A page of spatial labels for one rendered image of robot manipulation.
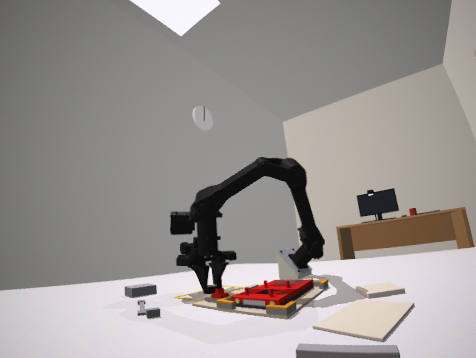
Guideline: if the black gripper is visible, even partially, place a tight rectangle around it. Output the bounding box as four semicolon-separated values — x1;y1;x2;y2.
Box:
177;233;237;291

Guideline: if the black wheel with grey hub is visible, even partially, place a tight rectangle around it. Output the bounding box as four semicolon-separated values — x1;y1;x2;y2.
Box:
203;285;217;294

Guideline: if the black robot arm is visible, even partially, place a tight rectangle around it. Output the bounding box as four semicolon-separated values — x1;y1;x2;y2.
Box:
170;157;325;269

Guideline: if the beige flat square block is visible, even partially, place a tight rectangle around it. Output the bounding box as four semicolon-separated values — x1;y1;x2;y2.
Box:
355;282;405;299

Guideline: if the beige flat square board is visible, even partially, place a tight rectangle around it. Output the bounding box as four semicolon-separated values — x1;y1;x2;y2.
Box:
312;299;414;342

